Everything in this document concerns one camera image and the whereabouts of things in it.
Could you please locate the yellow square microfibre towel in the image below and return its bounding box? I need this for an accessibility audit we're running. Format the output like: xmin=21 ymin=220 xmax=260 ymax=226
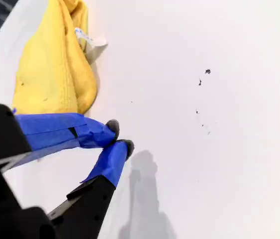
xmin=12 ymin=0 xmax=109 ymax=117

